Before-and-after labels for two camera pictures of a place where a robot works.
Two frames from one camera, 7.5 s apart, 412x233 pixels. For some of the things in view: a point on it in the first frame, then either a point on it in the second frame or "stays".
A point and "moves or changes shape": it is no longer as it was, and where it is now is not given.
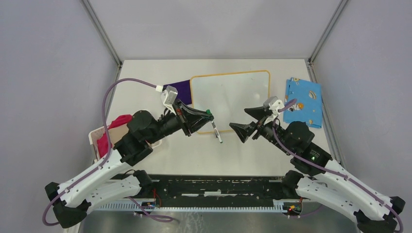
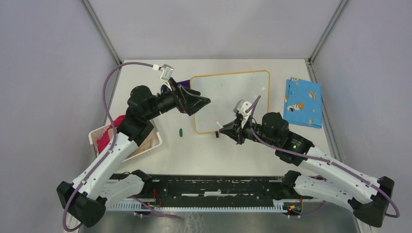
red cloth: (102, 141) stays
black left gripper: (195, 119) to (180, 101)
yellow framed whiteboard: (226, 96) stays
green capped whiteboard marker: (217, 134) moves or changes shape
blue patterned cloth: (307, 108) stays
